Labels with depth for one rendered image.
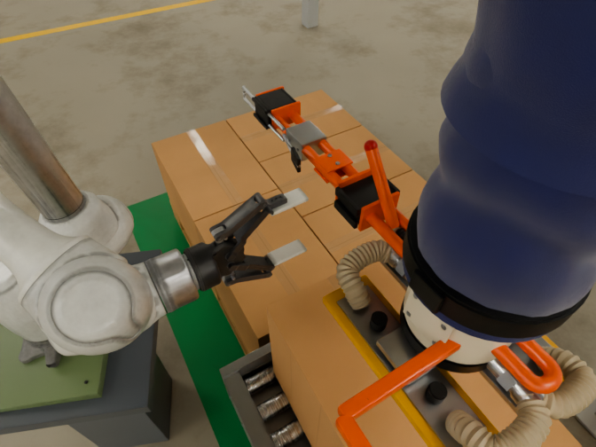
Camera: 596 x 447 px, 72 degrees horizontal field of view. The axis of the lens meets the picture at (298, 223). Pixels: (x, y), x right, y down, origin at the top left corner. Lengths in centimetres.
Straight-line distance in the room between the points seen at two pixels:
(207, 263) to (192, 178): 131
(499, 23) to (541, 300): 28
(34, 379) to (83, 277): 86
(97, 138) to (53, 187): 228
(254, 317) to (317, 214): 53
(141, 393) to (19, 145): 65
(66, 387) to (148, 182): 180
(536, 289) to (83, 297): 45
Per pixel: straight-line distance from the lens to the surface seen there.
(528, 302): 50
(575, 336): 241
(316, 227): 168
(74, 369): 126
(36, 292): 51
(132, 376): 122
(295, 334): 97
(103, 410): 122
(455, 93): 41
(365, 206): 73
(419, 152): 301
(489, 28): 38
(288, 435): 131
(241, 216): 64
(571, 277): 50
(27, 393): 129
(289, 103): 98
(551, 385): 66
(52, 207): 110
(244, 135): 215
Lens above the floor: 182
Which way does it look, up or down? 49 degrees down
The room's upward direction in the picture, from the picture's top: straight up
